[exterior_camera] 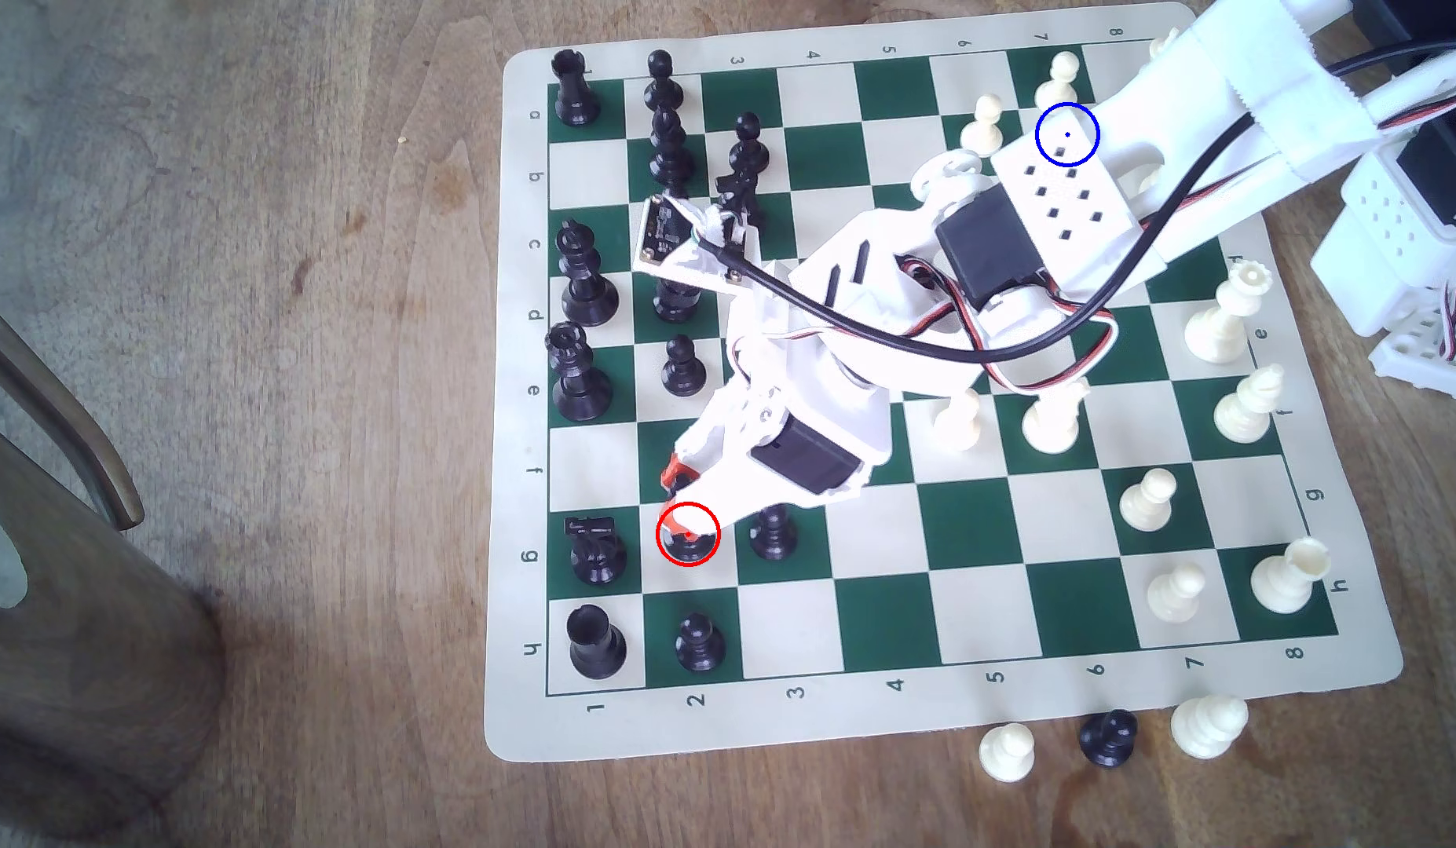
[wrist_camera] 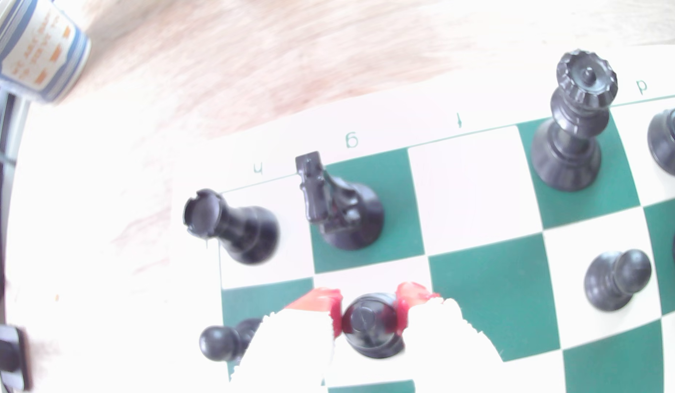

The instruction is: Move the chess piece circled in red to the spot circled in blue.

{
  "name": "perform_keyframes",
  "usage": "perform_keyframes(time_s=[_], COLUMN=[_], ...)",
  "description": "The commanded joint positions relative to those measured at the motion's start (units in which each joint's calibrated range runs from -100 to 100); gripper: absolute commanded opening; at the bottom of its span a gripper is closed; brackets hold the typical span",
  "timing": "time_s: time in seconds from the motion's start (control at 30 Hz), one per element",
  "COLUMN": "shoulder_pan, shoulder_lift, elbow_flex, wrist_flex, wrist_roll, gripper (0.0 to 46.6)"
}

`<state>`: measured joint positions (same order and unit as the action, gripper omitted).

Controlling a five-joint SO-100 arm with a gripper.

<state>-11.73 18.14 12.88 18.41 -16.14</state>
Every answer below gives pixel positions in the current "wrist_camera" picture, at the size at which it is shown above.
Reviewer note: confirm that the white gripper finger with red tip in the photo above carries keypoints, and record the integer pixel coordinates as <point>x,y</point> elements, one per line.
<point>446,344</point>
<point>288,349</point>

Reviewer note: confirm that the black chess knight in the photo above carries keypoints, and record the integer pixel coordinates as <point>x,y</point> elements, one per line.
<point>348,213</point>

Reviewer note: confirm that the green white chess board mat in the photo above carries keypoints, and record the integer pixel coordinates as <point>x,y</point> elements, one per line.
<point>474,185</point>

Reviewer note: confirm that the black chess rook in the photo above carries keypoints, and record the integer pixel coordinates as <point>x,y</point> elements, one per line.
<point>244,232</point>

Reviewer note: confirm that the cylindrical container with label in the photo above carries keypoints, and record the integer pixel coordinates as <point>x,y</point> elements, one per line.
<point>37,49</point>

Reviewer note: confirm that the black chess queen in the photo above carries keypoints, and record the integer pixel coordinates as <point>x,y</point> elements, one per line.
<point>569,147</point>

